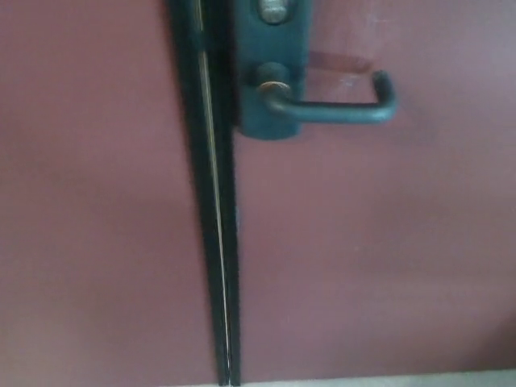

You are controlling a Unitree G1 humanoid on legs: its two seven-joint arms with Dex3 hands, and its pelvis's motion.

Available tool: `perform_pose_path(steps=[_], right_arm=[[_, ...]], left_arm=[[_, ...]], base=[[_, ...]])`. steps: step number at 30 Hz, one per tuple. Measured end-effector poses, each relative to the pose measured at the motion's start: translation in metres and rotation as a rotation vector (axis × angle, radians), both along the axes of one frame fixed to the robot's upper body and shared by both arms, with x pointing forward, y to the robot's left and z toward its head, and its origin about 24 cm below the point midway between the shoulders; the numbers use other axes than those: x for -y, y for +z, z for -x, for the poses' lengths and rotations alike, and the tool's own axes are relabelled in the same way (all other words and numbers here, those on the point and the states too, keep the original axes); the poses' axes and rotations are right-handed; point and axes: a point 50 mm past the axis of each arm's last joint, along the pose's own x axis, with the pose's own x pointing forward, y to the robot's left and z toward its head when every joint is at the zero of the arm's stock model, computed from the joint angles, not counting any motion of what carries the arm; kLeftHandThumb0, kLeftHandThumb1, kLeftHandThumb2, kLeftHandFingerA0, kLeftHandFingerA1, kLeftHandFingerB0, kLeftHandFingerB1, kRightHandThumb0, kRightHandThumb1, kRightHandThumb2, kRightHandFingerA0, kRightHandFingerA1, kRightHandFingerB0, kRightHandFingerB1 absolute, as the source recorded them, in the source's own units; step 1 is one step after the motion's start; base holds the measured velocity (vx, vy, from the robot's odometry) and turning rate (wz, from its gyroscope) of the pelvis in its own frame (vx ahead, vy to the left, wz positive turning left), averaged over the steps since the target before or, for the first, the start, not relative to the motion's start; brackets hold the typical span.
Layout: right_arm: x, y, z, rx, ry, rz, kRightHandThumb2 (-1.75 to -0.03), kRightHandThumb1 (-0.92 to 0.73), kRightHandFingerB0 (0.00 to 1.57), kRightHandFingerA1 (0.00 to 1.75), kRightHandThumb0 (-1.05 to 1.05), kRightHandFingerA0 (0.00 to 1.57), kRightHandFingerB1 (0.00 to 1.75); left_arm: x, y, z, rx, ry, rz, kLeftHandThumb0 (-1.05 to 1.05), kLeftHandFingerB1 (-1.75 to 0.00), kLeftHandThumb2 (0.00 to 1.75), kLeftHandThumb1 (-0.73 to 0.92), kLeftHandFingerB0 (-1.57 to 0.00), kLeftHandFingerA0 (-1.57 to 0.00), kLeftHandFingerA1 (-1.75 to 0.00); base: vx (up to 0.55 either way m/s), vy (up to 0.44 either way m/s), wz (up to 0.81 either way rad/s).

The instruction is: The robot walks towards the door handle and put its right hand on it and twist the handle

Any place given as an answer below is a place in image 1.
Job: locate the maroon door leaf with lock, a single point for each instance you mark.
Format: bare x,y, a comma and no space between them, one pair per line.
363,242

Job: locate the black door lock plate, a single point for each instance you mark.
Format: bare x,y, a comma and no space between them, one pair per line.
274,44

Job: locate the plain maroon door leaf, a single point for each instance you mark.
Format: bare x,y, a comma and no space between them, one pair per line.
88,181

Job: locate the silver key cylinder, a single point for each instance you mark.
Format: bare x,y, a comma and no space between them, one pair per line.
273,12

